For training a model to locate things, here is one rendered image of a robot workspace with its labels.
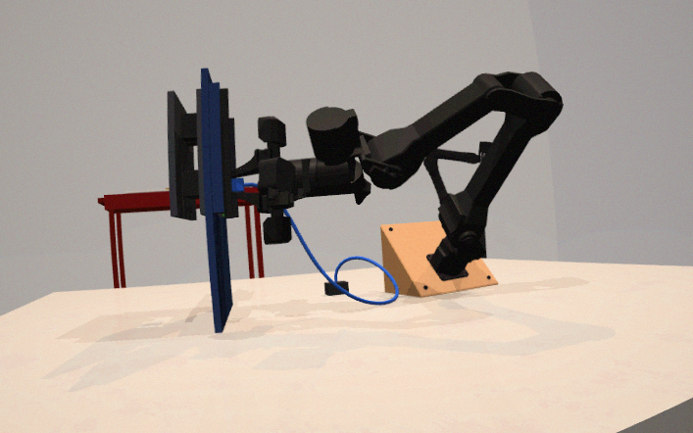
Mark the blue ethernet cable with plug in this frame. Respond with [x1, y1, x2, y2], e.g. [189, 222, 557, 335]
[231, 178, 399, 306]

